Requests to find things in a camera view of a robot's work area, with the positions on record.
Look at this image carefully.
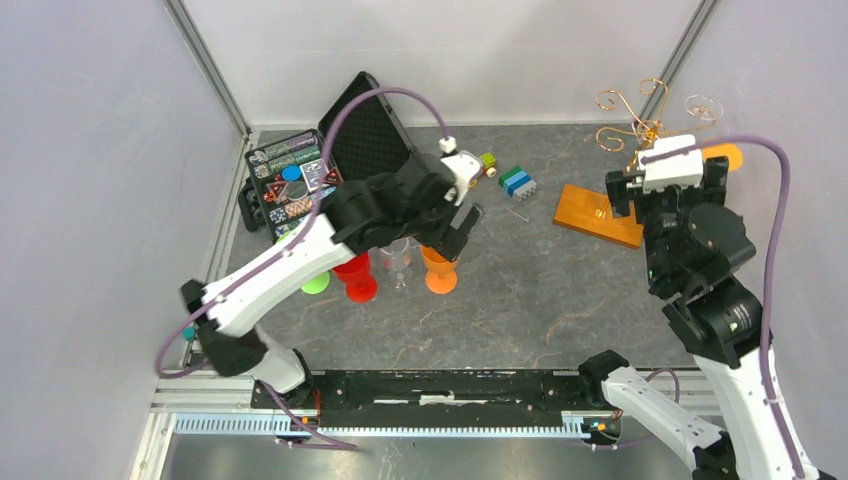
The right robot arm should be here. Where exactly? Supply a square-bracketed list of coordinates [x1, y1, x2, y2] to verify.
[577, 157, 824, 479]

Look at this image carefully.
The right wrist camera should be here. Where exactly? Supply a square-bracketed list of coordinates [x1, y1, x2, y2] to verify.
[637, 134, 704, 194]

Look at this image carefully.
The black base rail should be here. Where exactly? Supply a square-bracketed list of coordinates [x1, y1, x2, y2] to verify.
[158, 367, 750, 442]

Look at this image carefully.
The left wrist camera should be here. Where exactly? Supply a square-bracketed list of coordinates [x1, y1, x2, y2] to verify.
[438, 136, 483, 206]

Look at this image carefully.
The green plastic wine glass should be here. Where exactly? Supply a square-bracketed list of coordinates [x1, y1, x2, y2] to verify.
[301, 271, 331, 295]

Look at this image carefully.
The black open case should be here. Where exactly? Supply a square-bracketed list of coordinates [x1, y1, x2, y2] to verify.
[237, 71, 416, 241]

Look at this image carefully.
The blue green brick stack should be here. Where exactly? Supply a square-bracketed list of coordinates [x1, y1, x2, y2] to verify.
[498, 166, 537, 201]

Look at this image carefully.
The red plastic wine glass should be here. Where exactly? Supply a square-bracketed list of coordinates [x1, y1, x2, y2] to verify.
[332, 252, 378, 303]

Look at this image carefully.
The yellow plastic wine glass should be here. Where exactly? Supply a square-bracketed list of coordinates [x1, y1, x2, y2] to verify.
[702, 143, 744, 174]

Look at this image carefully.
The toy brick car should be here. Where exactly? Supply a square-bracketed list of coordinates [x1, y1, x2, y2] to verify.
[470, 152, 497, 188]

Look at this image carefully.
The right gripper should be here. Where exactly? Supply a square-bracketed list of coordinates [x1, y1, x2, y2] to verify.
[606, 153, 728, 286]

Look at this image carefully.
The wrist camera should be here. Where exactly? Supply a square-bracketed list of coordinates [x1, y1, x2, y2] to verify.
[438, 136, 483, 206]
[637, 134, 704, 194]

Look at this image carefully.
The clear wine glass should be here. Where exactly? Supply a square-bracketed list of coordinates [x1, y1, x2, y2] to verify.
[684, 94, 725, 138]
[379, 238, 411, 291]

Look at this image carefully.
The gold wine glass rack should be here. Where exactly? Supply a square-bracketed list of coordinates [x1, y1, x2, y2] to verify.
[553, 78, 693, 249]

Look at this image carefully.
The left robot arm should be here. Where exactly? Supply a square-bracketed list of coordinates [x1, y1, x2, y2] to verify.
[182, 151, 482, 408]

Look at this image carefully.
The orange plastic wine glass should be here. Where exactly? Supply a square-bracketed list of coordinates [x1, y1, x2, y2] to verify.
[420, 246, 458, 294]

